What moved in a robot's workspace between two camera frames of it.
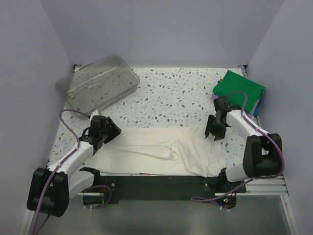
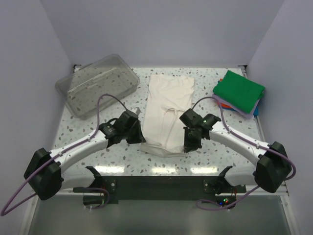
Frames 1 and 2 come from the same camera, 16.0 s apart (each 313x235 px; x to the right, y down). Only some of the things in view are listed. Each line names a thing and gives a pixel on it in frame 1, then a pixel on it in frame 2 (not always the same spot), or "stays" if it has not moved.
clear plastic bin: (96, 83) stays
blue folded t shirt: (256, 111) stays
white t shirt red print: (173, 151) -> (169, 98)
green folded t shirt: (233, 82) stays
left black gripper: (114, 130) -> (139, 137)
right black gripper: (218, 134) -> (188, 146)
